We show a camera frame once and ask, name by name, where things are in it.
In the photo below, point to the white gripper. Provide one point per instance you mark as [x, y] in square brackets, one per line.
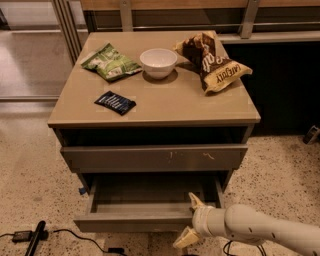
[201, 220]

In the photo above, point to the grey drawer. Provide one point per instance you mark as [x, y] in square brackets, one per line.
[125, 159]
[146, 202]

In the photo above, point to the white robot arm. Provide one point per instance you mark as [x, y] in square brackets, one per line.
[244, 224]

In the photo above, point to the grey top drawer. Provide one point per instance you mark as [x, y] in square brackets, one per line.
[125, 159]

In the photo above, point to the grey drawer cabinet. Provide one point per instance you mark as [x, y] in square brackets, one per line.
[172, 111]

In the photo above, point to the black snack packet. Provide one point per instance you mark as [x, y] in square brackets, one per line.
[115, 102]

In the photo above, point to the dark object at right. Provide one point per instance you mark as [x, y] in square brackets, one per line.
[312, 135]

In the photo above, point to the black stick device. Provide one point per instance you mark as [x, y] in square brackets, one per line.
[39, 234]

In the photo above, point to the white bowl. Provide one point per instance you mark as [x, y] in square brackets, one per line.
[158, 63]

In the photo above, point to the brown yellow chip bag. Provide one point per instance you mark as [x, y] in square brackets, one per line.
[216, 71]

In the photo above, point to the black power adapter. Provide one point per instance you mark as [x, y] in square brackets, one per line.
[22, 236]

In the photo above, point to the green chip bag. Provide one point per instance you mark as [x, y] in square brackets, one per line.
[109, 63]

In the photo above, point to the metal railing shelf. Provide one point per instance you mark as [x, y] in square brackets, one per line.
[237, 21]

